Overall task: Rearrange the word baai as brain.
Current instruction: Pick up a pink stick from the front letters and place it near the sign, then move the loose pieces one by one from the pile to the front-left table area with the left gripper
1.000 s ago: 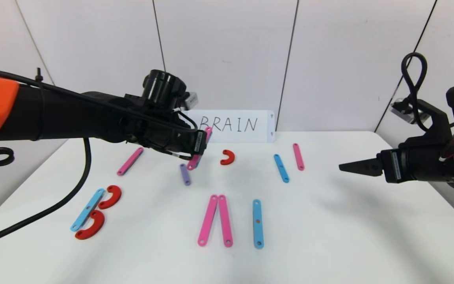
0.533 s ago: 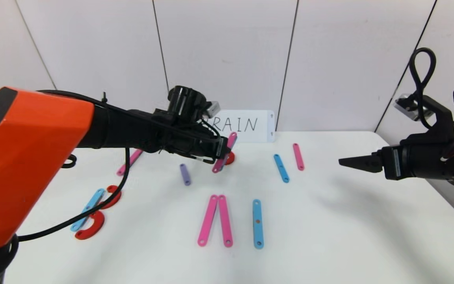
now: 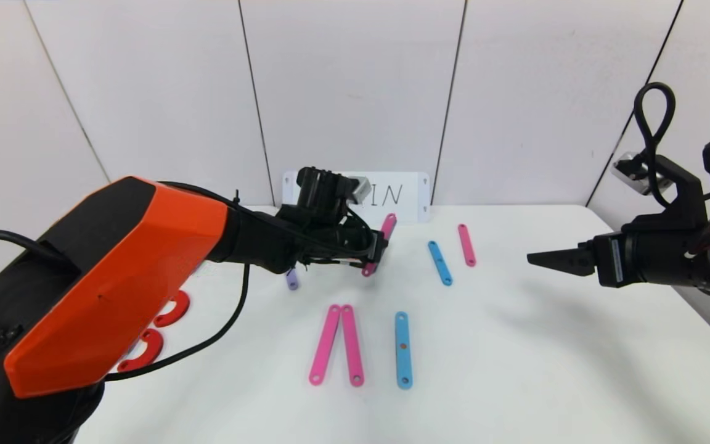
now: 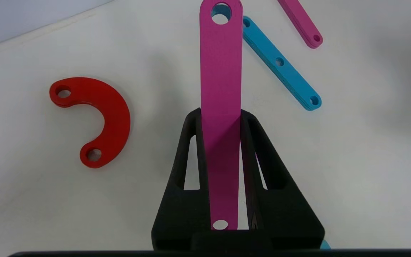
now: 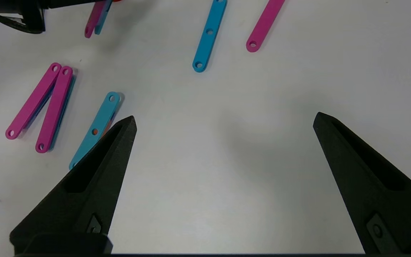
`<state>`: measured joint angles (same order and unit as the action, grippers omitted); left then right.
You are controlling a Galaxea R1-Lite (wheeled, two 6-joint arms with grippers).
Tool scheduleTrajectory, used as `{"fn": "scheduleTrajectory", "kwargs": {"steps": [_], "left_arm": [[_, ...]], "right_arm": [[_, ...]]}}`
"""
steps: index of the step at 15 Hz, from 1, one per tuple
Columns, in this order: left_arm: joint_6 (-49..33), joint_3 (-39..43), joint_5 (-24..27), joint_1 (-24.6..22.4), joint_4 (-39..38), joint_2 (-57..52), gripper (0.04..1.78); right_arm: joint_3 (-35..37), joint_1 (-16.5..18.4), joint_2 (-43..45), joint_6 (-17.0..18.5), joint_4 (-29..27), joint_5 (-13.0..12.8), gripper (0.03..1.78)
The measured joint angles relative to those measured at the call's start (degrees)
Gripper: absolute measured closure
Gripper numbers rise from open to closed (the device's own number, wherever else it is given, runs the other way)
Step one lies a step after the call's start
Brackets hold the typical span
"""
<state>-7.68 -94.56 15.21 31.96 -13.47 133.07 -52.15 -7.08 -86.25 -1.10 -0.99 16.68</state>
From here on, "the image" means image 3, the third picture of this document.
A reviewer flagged long pink bar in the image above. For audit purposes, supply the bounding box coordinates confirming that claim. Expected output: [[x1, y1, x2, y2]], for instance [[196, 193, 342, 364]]
[[361, 213, 398, 278], [341, 305, 365, 387], [309, 304, 342, 387], [458, 223, 477, 268]]

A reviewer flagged red arc piece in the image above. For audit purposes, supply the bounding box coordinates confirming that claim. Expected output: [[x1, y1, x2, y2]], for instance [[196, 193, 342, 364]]
[[153, 290, 191, 328], [118, 329, 165, 374]]

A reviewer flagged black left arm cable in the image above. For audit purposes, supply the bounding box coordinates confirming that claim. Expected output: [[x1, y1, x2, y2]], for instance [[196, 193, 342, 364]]
[[0, 229, 252, 382]]

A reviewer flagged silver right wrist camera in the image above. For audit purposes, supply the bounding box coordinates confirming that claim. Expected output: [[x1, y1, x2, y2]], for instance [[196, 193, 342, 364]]
[[614, 151, 658, 195]]

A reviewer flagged blue three-hole bar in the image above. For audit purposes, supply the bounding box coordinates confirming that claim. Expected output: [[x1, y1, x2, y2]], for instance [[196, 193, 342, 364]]
[[395, 311, 414, 389], [427, 240, 454, 287]]

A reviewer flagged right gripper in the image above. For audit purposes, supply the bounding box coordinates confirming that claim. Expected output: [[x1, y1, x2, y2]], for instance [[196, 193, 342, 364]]
[[526, 231, 696, 289]]

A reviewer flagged black right camera bracket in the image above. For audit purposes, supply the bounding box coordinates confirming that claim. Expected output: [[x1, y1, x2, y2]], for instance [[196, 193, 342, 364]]
[[639, 154, 710, 232]]

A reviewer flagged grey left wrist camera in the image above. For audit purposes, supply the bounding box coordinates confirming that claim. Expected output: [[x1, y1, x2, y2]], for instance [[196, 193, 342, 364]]
[[346, 177, 372, 204]]

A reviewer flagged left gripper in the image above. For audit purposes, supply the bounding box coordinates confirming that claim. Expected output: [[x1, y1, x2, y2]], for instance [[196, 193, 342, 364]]
[[335, 218, 390, 265]]

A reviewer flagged black looped right cable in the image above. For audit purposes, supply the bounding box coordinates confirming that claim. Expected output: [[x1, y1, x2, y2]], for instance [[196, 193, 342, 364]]
[[634, 82, 676, 207]]

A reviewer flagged white BRAIN sign card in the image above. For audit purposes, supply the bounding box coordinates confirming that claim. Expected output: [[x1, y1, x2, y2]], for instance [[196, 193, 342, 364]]
[[282, 171, 431, 223]]

